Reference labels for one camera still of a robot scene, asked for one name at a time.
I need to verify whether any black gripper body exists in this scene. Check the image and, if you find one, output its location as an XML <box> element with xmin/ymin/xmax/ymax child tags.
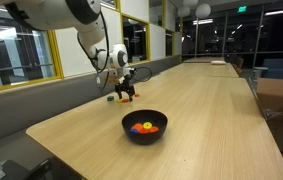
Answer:
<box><xmin>114</xmin><ymin>74</ymin><xmax>136</xmax><ymax>95</ymax></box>

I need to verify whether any black bowl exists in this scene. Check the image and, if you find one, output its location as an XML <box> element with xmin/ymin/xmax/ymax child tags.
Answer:
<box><xmin>121</xmin><ymin>109</ymin><xmax>169</xmax><ymax>146</ymax></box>

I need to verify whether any medium yellow framed window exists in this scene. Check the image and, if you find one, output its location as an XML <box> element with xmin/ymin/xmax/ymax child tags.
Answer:
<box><xmin>120</xmin><ymin>13</ymin><xmax>151</xmax><ymax>65</ymax></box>

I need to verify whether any narrow yellow framed window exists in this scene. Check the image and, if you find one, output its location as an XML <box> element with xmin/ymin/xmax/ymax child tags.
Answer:
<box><xmin>162</xmin><ymin>0</ymin><xmax>177</xmax><ymax>58</ymax></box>

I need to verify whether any large wooden table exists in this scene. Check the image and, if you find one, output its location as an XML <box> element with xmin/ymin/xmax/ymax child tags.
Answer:
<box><xmin>162</xmin><ymin>62</ymin><xmax>241</xmax><ymax>79</ymax></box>

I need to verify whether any small wooden table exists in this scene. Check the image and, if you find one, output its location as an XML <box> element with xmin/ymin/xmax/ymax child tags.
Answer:
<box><xmin>182</xmin><ymin>56</ymin><xmax>227</xmax><ymax>64</ymax></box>

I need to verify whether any white plate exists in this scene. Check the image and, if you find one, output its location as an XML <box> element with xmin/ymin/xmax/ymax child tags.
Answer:
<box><xmin>210</xmin><ymin>60</ymin><xmax>227</xmax><ymax>66</ymax></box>

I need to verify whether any white globe pendant lamp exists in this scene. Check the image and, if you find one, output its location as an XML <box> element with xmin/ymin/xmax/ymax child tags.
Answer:
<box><xmin>176</xmin><ymin>5</ymin><xmax>191</xmax><ymax>18</ymax></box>
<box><xmin>182</xmin><ymin>0</ymin><xmax>199</xmax><ymax>8</ymax></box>
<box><xmin>195</xmin><ymin>3</ymin><xmax>212</xmax><ymax>20</ymax></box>

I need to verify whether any ceiling light strip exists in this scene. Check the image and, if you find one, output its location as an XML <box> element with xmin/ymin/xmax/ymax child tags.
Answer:
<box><xmin>264</xmin><ymin>8</ymin><xmax>283</xmax><ymax>16</ymax></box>
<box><xmin>192</xmin><ymin>18</ymin><xmax>214</xmax><ymax>26</ymax></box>

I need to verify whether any large yellow framed window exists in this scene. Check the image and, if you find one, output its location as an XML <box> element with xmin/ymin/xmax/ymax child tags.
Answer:
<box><xmin>0</xmin><ymin>6</ymin><xmax>64</xmax><ymax>95</ymax></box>

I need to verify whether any brown wooden chair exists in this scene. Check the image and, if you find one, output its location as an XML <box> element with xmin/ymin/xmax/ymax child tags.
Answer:
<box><xmin>234</xmin><ymin>57</ymin><xmax>245</xmax><ymax>77</ymax></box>

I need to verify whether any black case with buckle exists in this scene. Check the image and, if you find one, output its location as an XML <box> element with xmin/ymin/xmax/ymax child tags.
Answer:
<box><xmin>0</xmin><ymin>157</ymin><xmax>82</xmax><ymax>180</ymax></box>

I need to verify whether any grey round stool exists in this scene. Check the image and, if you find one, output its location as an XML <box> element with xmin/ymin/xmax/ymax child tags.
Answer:
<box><xmin>253</xmin><ymin>66</ymin><xmax>269</xmax><ymax>80</ymax></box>

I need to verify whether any open cardboard box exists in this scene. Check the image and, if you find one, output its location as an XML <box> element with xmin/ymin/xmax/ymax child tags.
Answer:
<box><xmin>254</xmin><ymin>77</ymin><xmax>283</xmax><ymax>122</ymax></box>

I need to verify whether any blue sofa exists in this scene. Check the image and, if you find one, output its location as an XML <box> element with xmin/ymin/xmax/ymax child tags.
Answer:
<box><xmin>262</xmin><ymin>58</ymin><xmax>283</xmax><ymax>81</ymax></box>

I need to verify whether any large closed cardboard box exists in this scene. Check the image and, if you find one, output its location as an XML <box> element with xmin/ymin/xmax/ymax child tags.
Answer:
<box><xmin>265</xmin><ymin>114</ymin><xmax>283</xmax><ymax>180</ymax></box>

